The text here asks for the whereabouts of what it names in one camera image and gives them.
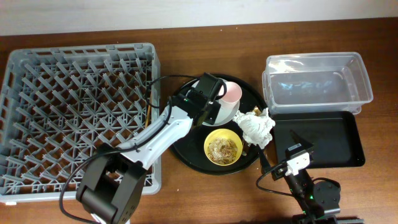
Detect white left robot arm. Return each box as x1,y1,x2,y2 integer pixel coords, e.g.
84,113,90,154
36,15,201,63
76,73,227,223

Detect food scraps and rice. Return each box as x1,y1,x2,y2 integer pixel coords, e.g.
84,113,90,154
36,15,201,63
208,138,238,165

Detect pink plastic cup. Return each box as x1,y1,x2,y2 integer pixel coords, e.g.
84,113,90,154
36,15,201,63
219,82,243,110

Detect wooden chopstick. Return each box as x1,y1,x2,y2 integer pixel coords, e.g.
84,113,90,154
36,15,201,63
144,97,152,128

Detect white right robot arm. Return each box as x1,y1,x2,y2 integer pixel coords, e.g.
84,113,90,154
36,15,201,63
256,130,325,222

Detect black round tray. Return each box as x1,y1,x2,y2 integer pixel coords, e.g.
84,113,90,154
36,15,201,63
170,74,267,175

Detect grey plastic dishwasher rack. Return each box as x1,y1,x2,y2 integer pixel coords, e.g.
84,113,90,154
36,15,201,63
1,43,160,205

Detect white napkin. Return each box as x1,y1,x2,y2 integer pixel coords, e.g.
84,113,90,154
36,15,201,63
233,108,275,149

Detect black rectangular tray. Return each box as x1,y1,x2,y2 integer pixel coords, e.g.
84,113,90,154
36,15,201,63
272,111,366,169

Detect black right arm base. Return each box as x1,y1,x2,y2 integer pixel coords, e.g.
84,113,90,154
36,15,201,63
290,179,364,224

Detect yellow bowl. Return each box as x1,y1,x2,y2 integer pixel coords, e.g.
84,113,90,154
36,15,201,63
203,129,243,166

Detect grey round plate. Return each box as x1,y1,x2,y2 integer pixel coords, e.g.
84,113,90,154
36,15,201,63
203,78,240,126

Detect clear plastic bin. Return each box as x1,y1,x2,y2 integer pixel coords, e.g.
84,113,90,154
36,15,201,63
262,52,374,114

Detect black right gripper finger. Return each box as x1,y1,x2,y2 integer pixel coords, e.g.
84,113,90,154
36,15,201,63
289,130,313,153
257,146,271,174

